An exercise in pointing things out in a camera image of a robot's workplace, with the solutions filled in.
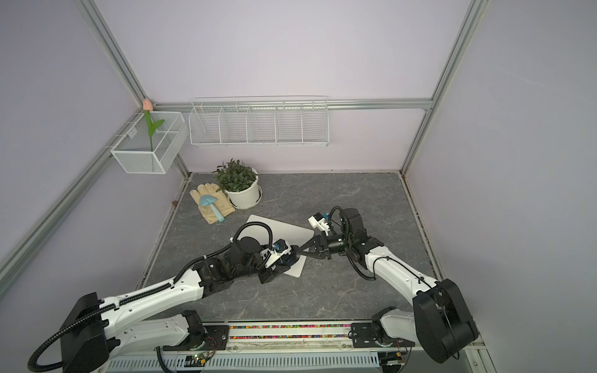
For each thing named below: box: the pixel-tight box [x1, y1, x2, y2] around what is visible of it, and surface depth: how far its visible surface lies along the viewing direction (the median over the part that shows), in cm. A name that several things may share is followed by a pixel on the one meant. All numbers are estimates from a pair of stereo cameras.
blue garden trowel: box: [199, 194, 226, 223], surface depth 107 cm
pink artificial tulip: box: [142, 98, 166, 152], surface depth 92 cm
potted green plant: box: [211, 158, 263, 210], surface depth 99 cm
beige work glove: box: [189, 182, 236, 225], surface depth 110 cm
